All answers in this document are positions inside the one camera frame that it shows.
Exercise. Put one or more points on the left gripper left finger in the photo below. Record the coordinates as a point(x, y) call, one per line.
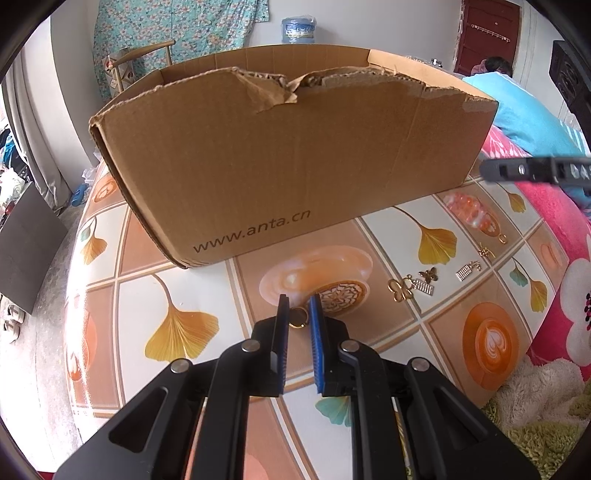
point(191, 419)

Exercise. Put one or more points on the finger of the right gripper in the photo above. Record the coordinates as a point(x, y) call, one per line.
point(526, 169)

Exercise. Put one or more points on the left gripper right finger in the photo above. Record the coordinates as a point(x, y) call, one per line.
point(408, 420)

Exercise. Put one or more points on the silver rectangular charm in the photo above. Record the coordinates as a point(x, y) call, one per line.
point(468, 269)
point(424, 286)

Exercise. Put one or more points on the gold butterfly charm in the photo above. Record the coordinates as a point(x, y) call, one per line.
point(430, 275)

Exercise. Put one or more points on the blue pillow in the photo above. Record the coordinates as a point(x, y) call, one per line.
point(524, 119)

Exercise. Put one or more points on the small gold knot charm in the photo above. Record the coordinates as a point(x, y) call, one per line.
point(485, 252)

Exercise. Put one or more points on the gold clover charm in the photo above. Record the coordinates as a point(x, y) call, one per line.
point(401, 290)

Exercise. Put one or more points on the patterned vinyl tablecloth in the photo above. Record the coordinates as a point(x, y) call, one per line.
point(129, 311)

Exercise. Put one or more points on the green fleece cuff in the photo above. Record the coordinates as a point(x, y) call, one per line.
point(547, 443)

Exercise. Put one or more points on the white fleece robe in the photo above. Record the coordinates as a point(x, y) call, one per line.
point(553, 392)

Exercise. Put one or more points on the pink floral blanket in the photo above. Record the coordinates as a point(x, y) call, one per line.
point(563, 246)

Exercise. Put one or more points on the dark grey cabinet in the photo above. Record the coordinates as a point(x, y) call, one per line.
point(29, 240)

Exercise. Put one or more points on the blue water bottle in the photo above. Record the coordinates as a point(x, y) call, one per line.
point(298, 30)

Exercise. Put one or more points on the brown cardboard box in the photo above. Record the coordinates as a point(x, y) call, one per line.
point(232, 152)

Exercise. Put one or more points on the grey curtain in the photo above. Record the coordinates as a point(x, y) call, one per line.
point(31, 144)

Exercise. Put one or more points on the wooden chair black seat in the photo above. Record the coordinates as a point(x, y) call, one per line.
point(119, 67)

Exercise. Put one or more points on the floral teal wall cloth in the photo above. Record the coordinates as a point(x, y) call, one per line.
point(198, 28)

